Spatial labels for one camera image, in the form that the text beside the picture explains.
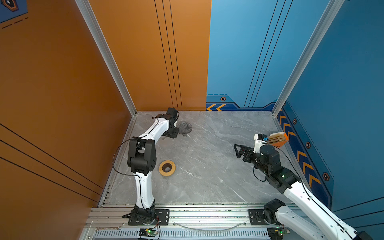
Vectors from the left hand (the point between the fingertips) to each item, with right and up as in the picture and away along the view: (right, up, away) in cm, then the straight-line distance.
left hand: (171, 133), depth 98 cm
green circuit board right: (+55, -46, -28) cm, 77 cm away
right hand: (+39, -6, -22) cm, 45 cm away
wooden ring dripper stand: (-1, -21, -9) cm, 23 cm away
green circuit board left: (-6, -46, -28) cm, 54 cm away
